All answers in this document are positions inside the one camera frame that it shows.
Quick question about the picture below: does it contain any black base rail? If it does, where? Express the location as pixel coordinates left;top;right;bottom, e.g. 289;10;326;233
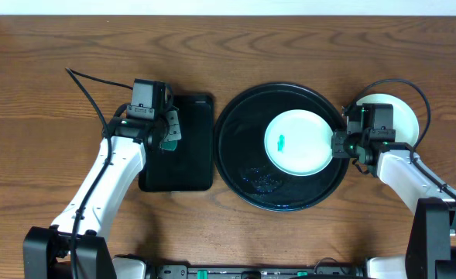
111;255;368;279

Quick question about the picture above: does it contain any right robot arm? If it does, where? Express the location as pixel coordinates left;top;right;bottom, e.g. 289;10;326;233
331;129;456;278

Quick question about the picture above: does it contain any black round tray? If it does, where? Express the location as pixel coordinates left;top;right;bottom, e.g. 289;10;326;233
214;82;349;212

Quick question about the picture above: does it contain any green sponge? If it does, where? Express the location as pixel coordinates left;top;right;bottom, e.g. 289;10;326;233
160;140;177;151

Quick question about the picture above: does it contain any black rectangular tray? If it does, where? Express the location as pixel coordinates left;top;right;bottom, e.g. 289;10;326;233
139;95;214;192

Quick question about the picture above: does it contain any mint green plate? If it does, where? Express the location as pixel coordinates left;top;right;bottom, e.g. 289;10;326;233
357;94;420;146
264;109;333;177

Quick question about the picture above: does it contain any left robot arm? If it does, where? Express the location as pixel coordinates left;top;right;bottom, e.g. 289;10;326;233
22;109;181;278

